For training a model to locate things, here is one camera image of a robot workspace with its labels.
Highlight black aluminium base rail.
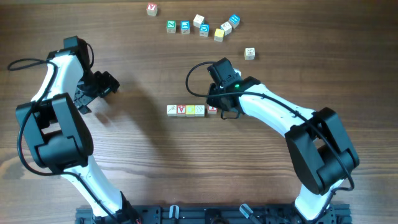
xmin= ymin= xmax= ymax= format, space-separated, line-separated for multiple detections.
xmin=75 ymin=204 xmax=353 ymax=224

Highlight natural block number four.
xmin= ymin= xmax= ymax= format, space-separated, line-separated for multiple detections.
xmin=244 ymin=48 xmax=256 ymax=60

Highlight red letter Y block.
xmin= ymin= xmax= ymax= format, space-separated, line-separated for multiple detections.
xmin=146 ymin=2 xmax=158 ymax=16

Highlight red letter I block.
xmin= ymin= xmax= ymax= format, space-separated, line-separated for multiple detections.
xmin=207 ymin=105 xmax=218 ymax=114

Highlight natural picture block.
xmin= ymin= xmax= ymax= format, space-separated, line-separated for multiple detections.
xmin=167 ymin=105 xmax=177 ymax=116

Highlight blue letter D block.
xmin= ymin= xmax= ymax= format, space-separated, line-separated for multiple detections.
xmin=200 ymin=24 xmax=210 ymax=37

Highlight red letter V block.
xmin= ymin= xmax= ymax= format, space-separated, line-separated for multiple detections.
xmin=177 ymin=105 xmax=186 ymax=117

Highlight natural block with green side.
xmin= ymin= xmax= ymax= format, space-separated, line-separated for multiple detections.
xmin=195 ymin=105 xmax=205 ymax=117

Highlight natural block number two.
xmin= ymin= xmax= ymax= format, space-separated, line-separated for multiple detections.
xmin=220 ymin=22 xmax=233 ymax=36

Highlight yellow block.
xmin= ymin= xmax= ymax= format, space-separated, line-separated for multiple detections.
xmin=185 ymin=105 xmax=196 ymax=117
xmin=214 ymin=28 xmax=225 ymax=42

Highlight green letter N block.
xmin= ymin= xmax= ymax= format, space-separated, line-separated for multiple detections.
xmin=166 ymin=20 xmax=177 ymax=34

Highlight natural wooden block top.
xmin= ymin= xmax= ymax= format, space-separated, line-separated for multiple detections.
xmin=193 ymin=14 xmax=205 ymax=28

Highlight blue picture block left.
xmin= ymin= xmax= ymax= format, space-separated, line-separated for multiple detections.
xmin=180 ymin=21 xmax=190 ymax=34

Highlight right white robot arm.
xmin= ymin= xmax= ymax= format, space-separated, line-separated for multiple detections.
xmin=206 ymin=58 xmax=359 ymax=223

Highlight blue block far right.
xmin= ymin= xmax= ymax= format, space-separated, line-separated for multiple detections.
xmin=228 ymin=14 xmax=241 ymax=29

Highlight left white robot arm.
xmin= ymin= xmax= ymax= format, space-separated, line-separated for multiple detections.
xmin=16 ymin=36 xmax=142 ymax=223

